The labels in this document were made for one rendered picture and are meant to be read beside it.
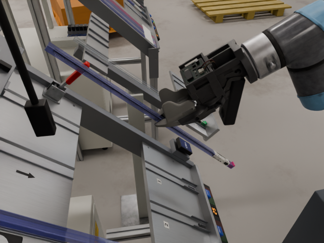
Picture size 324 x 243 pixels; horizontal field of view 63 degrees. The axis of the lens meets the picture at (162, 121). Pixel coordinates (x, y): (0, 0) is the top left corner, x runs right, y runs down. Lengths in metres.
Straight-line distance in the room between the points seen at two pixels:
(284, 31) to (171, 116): 0.24
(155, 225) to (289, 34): 0.42
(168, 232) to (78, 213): 0.37
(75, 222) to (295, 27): 0.73
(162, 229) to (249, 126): 1.64
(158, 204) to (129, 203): 0.99
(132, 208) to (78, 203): 0.71
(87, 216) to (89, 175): 0.92
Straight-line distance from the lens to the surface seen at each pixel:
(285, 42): 0.50
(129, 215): 1.55
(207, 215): 0.72
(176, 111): 0.51
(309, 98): 0.58
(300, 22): 0.52
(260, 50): 0.50
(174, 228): 0.60
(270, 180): 1.81
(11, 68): 0.49
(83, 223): 0.85
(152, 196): 0.60
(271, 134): 2.11
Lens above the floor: 1.35
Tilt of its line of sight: 41 degrees down
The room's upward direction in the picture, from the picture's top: straight up
